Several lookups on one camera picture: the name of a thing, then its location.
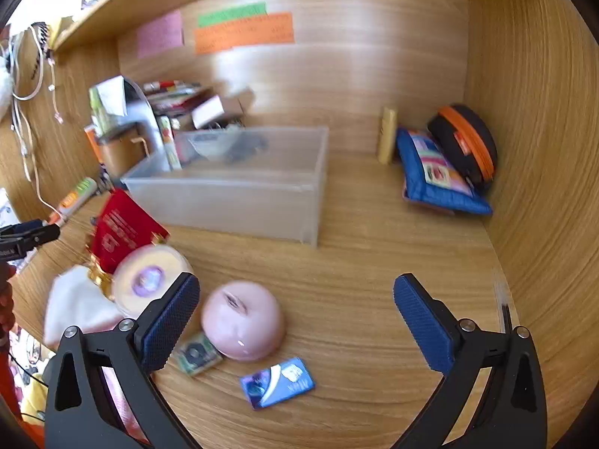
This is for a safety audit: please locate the white drawstring cloth pouch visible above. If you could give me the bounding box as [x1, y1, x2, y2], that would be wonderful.
[44, 265, 123, 346]

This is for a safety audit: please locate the white bottle with orange label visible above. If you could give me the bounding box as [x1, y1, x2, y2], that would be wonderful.
[48, 176, 99, 224]

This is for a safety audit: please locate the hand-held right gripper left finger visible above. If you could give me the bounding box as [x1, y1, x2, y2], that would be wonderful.
[43, 272, 202, 449]

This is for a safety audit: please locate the stack of books and papers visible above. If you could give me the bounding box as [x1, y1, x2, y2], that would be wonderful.
[142, 79, 212, 116]

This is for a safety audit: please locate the white curved appliance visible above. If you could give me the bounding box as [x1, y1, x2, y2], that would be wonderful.
[121, 77, 163, 161]

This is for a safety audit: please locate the small white box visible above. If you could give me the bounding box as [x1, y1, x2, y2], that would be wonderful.
[191, 94, 226, 130]

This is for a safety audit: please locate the gold ornament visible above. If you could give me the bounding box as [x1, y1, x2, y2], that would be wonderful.
[85, 243, 119, 301]

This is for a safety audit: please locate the folded paper leaflet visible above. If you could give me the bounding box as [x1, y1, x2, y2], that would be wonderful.
[89, 76, 128, 117]

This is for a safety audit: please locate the small green square packet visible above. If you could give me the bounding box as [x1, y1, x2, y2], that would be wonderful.
[177, 333, 224, 378]

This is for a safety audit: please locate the brown mug with lid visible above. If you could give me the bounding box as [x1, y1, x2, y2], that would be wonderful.
[96, 123, 151, 177]

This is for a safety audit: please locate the blue zip pouch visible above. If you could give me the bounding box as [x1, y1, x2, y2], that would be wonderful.
[396, 127, 493, 216]

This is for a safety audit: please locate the red velvet case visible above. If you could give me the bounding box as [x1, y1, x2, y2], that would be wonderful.
[90, 190, 170, 275]

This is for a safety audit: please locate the white charging cable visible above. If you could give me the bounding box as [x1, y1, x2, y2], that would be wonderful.
[9, 23, 56, 212]

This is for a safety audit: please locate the pink sticky note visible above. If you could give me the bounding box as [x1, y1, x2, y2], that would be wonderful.
[137, 10, 185, 59]

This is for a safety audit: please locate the blue card packet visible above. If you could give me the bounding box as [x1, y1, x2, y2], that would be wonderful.
[240, 357, 316, 409]

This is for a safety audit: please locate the black round case orange zip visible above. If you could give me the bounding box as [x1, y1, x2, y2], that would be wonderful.
[427, 104, 498, 192]

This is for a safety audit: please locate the orange sticky note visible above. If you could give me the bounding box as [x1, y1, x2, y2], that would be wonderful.
[194, 12, 295, 55]

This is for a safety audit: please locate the green sticky note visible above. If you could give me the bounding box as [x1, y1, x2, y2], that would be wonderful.
[197, 2, 268, 28]

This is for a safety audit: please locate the white printed carton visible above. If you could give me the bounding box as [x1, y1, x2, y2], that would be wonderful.
[0, 187, 22, 226]

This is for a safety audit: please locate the fruit print box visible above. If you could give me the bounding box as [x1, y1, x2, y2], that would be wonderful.
[156, 114, 183, 171]

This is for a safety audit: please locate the cream jar with purple label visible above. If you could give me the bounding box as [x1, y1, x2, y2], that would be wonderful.
[113, 244, 194, 319]

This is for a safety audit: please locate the orange box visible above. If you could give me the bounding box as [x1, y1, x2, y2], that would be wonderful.
[83, 125, 102, 162]

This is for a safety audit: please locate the pink earphone cable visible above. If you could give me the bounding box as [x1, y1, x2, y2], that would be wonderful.
[46, 51, 64, 125]

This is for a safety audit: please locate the clear bowl in bin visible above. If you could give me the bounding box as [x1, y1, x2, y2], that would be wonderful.
[193, 132, 240, 158]

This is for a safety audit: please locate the clear pen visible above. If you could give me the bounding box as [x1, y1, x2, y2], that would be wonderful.
[493, 268, 514, 334]

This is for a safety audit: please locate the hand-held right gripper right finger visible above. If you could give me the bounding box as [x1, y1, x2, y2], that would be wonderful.
[393, 272, 548, 449]

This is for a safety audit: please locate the white plush toy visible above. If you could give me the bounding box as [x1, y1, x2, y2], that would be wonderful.
[0, 62, 15, 119]

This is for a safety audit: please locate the pink round case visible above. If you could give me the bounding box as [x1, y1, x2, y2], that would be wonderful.
[201, 280, 286, 362]

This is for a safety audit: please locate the wooden desktop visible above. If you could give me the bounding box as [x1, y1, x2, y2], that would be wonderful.
[0, 150, 521, 449]

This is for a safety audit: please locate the yellow tube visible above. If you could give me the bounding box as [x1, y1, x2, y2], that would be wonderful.
[377, 106, 399, 165]

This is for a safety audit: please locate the pink plastic bag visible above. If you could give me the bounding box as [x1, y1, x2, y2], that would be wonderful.
[100, 364, 143, 443]

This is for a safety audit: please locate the clear plastic storage box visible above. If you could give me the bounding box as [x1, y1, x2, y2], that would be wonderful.
[121, 125, 329, 248]

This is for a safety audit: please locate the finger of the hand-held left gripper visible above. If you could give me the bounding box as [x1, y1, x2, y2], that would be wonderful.
[0, 219, 61, 259]

